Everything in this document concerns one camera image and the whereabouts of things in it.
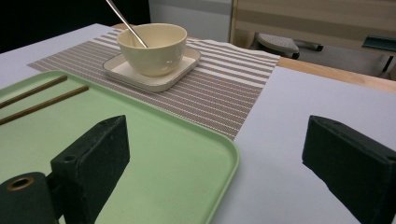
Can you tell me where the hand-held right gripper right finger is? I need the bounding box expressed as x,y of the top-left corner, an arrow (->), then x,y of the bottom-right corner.
301,115 -> 396,224

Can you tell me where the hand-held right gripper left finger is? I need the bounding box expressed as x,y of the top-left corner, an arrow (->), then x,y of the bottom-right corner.
50,114 -> 131,224

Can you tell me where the green tray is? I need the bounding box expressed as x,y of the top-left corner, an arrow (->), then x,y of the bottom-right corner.
0,70 -> 241,224

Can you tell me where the brown chopstick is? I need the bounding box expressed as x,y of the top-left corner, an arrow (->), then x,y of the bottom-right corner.
0,85 -> 90,127
0,75 -> 68,110

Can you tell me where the cream bowl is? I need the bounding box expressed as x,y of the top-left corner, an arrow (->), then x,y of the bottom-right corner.
116,22 -> 189,78

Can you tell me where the cream square plate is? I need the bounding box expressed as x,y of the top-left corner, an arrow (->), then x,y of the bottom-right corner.
103,46 -> 202,93

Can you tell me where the metal spoon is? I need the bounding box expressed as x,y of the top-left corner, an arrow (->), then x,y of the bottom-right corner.
105,0 -> 149,49

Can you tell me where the striped placemat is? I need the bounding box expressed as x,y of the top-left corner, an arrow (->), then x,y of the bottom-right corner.
27,27 -> 281,141

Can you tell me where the black curtain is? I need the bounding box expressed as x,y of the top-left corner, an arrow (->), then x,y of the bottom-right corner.
0,0 -> 151,54

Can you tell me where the white cabinet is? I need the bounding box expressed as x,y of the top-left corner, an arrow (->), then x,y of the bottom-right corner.
148,0 -> 233,43

